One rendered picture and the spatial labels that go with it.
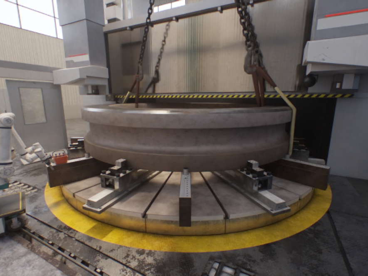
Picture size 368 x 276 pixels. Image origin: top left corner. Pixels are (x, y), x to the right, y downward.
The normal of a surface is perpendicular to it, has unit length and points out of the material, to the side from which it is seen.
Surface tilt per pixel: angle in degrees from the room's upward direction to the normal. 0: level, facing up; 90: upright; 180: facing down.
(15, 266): 0
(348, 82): 90
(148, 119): 90
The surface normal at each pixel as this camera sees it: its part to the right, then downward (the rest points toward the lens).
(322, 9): -0.46, 0.18
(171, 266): 0.00, -0.98
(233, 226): 0.18, 0.20
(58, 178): 0.69, 0.14
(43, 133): 0.89, 0.09
